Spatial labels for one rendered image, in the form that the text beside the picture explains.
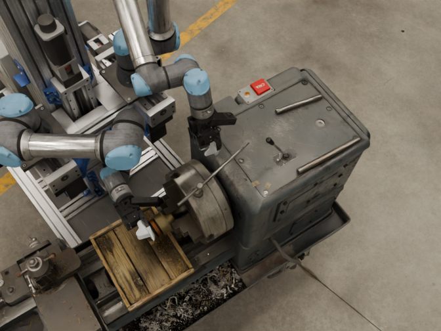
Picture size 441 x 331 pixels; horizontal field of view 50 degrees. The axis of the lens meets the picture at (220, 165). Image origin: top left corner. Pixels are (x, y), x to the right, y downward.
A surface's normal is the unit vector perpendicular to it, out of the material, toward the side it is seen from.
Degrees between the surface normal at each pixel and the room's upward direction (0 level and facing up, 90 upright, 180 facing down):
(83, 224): 0
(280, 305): 0
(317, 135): 0
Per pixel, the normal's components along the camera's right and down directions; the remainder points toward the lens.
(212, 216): 0.43, 0.26
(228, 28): 0.02, -0.47
